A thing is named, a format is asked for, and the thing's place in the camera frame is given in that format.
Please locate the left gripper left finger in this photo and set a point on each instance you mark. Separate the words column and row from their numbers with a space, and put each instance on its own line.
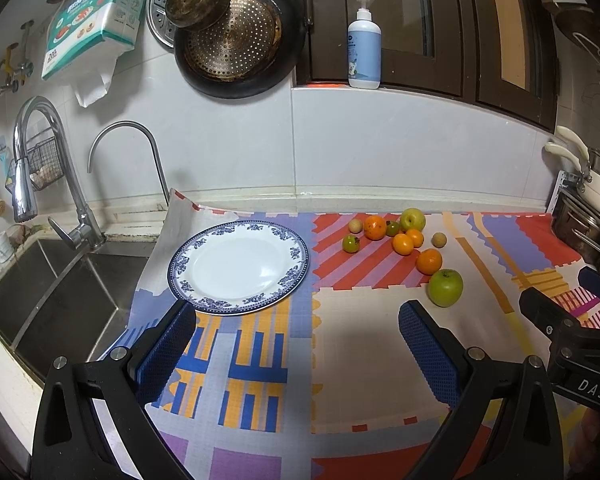
column 69, row 442

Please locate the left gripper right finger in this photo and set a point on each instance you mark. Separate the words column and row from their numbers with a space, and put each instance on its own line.
column 525, row 441

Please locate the green apple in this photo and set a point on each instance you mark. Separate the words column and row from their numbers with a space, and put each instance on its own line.
column 445, row 288

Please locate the beige longan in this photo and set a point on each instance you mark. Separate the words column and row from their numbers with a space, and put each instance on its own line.
column 438, row 240
column 355, row 226

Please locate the small orange kumquat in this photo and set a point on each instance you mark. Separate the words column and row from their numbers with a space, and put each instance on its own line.
column 416, row 237

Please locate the small orange mandarin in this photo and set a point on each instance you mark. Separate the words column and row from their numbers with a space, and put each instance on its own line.
column 402, row 244

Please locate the yellow-green apple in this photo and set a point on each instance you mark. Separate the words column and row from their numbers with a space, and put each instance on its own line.
column 412, row 219

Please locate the small green tomato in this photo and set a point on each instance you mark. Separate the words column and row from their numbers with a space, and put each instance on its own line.
column 392, row 228

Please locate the large orange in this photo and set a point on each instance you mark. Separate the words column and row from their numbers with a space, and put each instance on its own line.
column 374, row 227

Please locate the person's right hand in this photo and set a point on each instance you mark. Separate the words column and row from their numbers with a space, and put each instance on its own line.
column 584, row 448

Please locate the stainless steel sink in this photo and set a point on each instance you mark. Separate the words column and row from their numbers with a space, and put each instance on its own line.
column 56, row 301

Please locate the colourful patterned table mat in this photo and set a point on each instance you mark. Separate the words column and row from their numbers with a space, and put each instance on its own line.
column 322, row 385

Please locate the chrome pull-down faucet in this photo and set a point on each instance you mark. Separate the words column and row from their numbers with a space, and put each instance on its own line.
column 24, row 205

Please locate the blue white porcelain plate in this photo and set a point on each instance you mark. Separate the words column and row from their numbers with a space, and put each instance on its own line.
column 238, row 267

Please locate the slim gooseneck faucet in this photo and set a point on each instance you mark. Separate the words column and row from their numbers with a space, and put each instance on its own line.
column 123, row 162

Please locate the blue white soap dispenser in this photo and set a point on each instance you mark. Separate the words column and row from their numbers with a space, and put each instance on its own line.
column 364, row 49

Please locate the teal tissue package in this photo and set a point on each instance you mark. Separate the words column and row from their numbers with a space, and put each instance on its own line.
column 85, row 40

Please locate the black perforated frying pan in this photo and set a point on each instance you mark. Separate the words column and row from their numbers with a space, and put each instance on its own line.
column 254, row 46

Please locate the small brass pot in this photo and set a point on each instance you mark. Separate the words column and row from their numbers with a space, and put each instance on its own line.
column 195, row 14

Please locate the steel pots with white handles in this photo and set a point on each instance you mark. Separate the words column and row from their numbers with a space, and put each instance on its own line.
column 575, row 205

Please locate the wire sink basket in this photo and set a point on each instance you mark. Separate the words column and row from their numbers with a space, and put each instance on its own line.
column 45, row 165

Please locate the dark wooden window frame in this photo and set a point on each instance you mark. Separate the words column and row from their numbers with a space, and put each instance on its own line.
column 498, row 54

